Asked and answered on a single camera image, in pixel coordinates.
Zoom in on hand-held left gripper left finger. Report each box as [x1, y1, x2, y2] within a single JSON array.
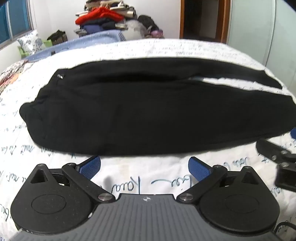
[[30, 156, 115, 204]]

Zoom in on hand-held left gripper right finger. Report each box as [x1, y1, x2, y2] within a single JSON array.
[[176, 157, 263, 204]]

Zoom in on black pants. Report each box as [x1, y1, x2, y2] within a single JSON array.
[[19, 57, 295, 156]]

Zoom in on white wardrobe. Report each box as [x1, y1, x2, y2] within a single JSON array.
[[228, 0, 296, 99]]

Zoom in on colourful patterned quilt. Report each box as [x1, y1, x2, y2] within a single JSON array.
[[0, 59, 31, 93]]

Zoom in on blue laundry basket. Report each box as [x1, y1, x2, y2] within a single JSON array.
[[24, 30, 127, 59]]

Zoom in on white script-printed blanket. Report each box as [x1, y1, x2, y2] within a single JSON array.
[[0, 37, 296, 241]]

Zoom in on green bag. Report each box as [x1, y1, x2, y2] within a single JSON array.
[[18, 39, 54, 59]]

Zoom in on dark olive bag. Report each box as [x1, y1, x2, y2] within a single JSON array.
[[47, 30, 68, 46]]

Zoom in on floral pillow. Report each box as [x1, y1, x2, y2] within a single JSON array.
[[17, 30, 47, 56]]

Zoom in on purple cloth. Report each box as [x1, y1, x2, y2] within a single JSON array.
[[145, 30, 165, 39]]

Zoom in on pile of folded clothes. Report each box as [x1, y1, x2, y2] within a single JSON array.
[[74, 0, 139, 36]]

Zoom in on red garment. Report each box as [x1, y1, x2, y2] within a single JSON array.
[[75, 7, 125, 25]]

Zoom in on dark backpack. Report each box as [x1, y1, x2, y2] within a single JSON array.
[[137, 15, 160, 33]]

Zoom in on window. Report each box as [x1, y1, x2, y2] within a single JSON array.
[[0, 0, 36, 45]]

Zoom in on black cable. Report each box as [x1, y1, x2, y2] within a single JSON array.
[[273, 222, 296, 235]]

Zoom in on wooden door frame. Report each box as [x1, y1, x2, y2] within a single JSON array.
[[179, 0, 232, 45]]

